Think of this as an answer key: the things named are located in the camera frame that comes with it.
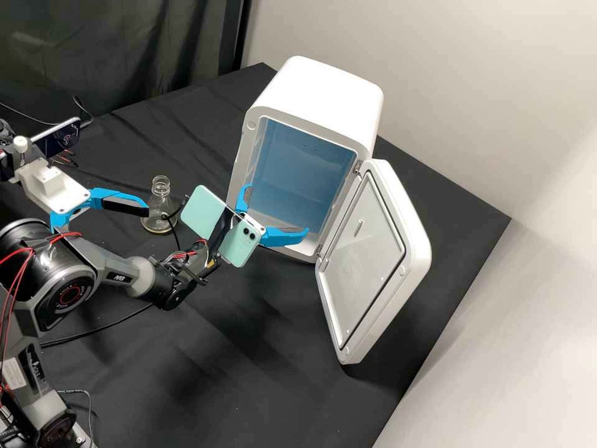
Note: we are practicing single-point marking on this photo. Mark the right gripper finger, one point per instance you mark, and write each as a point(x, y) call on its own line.
point(239, 198)
point(282, 237)

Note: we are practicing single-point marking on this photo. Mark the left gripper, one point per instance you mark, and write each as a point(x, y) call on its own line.
point(56, 193)

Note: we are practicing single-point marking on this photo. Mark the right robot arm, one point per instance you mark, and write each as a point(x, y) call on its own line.
point(46, 263)

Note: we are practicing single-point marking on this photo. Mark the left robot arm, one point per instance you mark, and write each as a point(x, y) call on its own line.
point(4, 163)

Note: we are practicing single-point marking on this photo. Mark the clear flask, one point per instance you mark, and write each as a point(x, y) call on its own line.
point(161, 205)

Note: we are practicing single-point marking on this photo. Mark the incubator door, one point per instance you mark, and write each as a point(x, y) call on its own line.
point(373, 224)

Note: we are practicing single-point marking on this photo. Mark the white incubator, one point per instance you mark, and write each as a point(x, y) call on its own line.
point(317, 93)

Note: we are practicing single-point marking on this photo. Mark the right wrist camera phone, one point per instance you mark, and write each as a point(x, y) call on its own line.
point(242, 242)

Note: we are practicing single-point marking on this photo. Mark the wrist camera phone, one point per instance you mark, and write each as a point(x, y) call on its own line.
point(60, 135)
point(242, 242)

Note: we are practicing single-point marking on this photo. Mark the left wrist camera phone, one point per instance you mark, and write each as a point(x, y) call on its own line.
point(60, 135)

